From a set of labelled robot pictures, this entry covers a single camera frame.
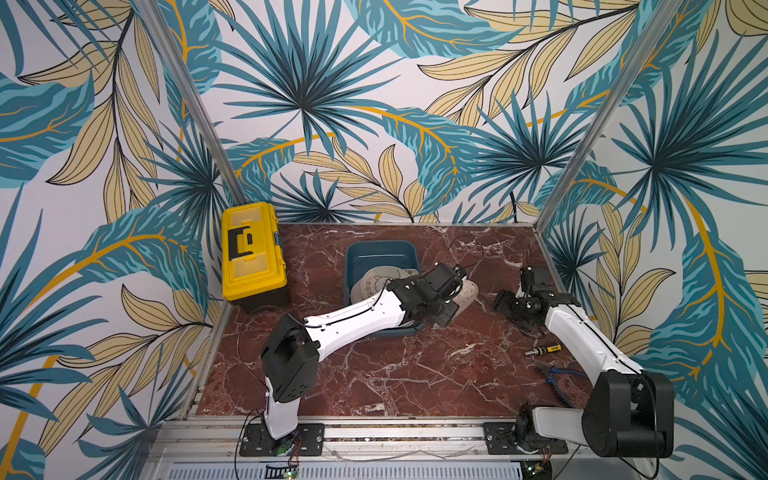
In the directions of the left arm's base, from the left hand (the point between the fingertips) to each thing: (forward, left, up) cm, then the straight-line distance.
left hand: (444, 309), depth 80 cm
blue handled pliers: (-11, -31, -14) cm, 36 cm away
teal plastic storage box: (+30, +23, -16) cm, 41 cm away
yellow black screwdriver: (-5, -30, -14) cm, 34 cm away
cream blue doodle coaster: (+6, -7, -1) cm, 9 cm away
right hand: (+4, -19, -7) cm, 20 cm away
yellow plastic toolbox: (+12, +54, +1) cm, 55 cm away
